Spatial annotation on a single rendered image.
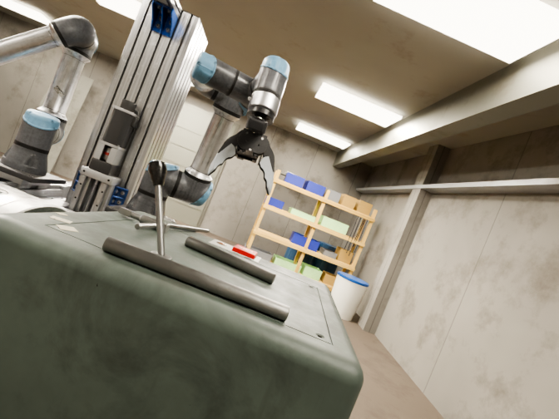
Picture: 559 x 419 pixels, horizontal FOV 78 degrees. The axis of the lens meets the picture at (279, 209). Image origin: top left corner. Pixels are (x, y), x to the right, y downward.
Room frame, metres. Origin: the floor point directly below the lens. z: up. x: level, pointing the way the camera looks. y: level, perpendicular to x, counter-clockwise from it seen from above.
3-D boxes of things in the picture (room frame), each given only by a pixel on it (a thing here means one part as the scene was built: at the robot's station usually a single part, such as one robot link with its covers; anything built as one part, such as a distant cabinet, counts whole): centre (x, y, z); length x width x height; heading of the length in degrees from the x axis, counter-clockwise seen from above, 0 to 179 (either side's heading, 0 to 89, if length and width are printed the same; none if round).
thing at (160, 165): (0.61, 0.23, 1.38); 0.04 x 0.03 x 0.05; 87
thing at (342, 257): (6.89, -0.72, 1.03); 2.21 x 0.60 x 2.06; 94
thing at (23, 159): (1.34, 0.99, 1.21); 0.15 x 0.15 x 0.10
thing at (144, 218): (0.76, 0.27, 1.27); 0.12 x 0.02 x 0.02; 86
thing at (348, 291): (5.88, -1.62, 0.34); 0.57 x 0.56 x 0.68; 94
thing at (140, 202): (1.38, 0.50, 1.21); 0.15 x 0.15 x 0.10
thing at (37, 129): (1.35, 0.99, 1.33); 0.13 x 0.12 x 0.14; 26
